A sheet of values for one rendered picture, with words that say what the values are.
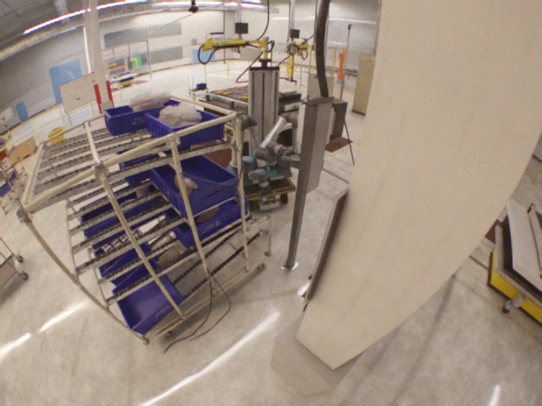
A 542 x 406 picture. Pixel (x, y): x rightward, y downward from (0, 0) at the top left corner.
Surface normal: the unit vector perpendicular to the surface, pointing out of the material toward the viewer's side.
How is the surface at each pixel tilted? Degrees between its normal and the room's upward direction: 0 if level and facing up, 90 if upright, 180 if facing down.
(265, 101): 90
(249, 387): 0
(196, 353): 0
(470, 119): 90
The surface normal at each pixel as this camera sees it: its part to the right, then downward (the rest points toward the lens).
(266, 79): 0.35, 0.61
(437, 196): -0.73, 0.42
